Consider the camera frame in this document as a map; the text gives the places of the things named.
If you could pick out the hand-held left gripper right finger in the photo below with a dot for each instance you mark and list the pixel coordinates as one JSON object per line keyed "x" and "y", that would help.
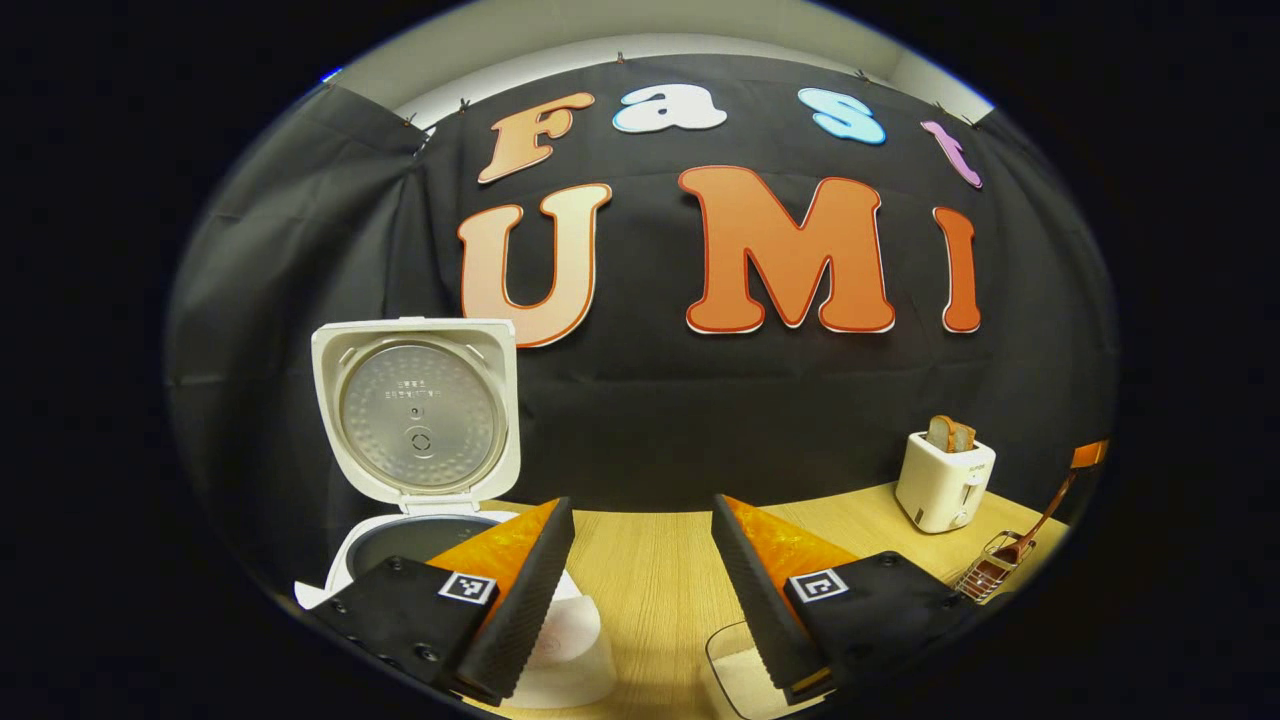
{"x": 755, "y": 600}

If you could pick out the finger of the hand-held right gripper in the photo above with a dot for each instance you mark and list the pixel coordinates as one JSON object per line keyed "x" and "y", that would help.
{"x": 1090, "y": 455}

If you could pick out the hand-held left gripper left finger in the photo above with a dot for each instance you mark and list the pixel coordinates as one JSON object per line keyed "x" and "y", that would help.
{"x": 530, "y": 600}

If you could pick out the brown wooden spoon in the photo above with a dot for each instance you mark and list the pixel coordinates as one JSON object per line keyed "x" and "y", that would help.
{"x": 1005, "y": 555}

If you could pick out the white rice cooker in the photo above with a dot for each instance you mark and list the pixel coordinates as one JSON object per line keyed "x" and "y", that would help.
{"x": 420, "y": 420}

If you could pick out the brown toast slice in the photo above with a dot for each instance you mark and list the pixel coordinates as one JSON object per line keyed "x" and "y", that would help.
{"x": 940, "y": 433}
{"x": 964, "y": 438}

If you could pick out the white toaster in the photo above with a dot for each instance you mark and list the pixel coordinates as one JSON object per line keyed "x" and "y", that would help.
{"x": 940, "y": 490}

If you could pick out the black backdrop cloth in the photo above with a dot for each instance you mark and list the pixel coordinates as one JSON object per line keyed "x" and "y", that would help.
{"x": 700, "y": 420}

